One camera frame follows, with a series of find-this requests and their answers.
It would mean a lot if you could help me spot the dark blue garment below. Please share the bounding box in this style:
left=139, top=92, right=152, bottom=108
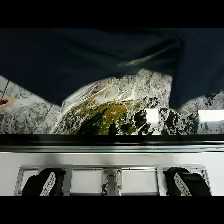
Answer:
left=0, top=28, right=224, bottom=110

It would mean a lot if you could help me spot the brown clothes hanger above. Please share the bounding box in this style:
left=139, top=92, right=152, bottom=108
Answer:
left=0, top=79, right=17, bottom=112

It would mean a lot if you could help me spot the silver frame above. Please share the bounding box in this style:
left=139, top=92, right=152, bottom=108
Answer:
left=0, top=143, right=224, bottom=197

